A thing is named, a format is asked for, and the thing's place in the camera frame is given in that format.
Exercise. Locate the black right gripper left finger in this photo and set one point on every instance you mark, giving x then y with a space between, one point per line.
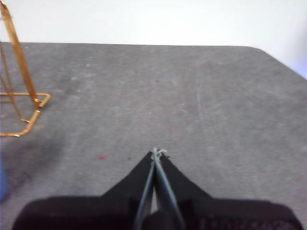
96 210

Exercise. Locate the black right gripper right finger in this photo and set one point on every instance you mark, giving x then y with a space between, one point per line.
216 215

